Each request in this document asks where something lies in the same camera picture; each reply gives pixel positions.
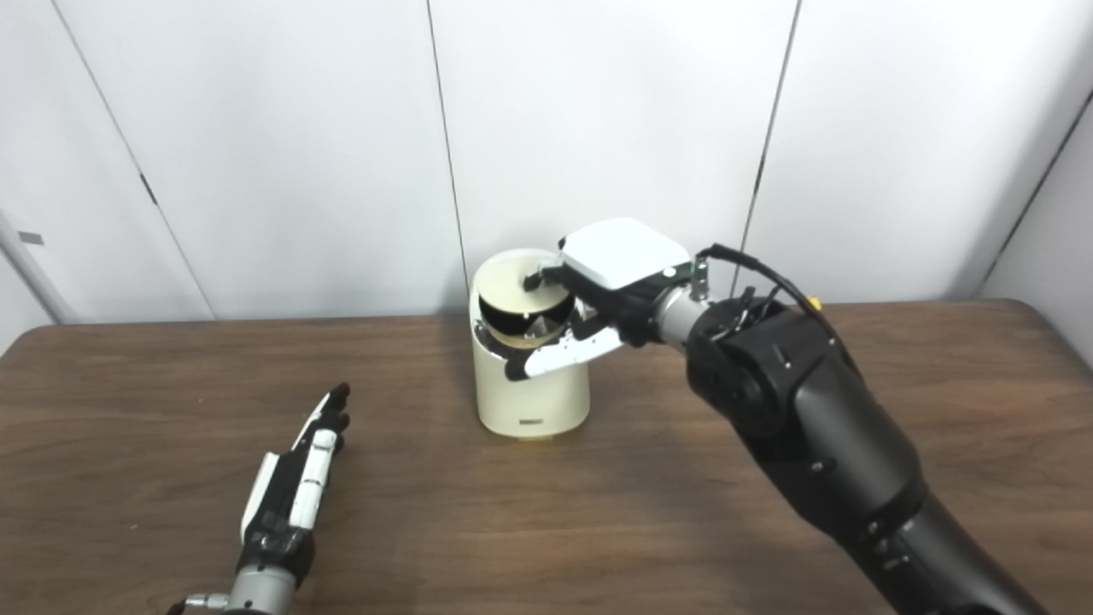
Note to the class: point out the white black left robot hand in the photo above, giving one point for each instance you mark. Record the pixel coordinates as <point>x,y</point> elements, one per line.
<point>282,504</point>

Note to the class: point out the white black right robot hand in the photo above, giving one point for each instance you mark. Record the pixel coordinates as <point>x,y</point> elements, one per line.
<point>623,256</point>

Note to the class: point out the round cream bin lid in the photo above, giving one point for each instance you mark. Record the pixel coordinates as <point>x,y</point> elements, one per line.
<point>512,295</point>

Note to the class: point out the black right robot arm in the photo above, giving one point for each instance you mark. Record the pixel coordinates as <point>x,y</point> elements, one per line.
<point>820,427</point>

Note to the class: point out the cream-colored bin body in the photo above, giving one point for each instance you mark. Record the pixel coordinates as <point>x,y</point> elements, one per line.
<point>529,393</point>

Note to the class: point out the white wall post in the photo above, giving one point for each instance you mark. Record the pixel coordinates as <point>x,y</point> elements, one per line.
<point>34,273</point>

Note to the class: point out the small grey wall sticker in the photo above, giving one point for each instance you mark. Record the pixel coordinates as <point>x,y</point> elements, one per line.
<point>31,238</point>

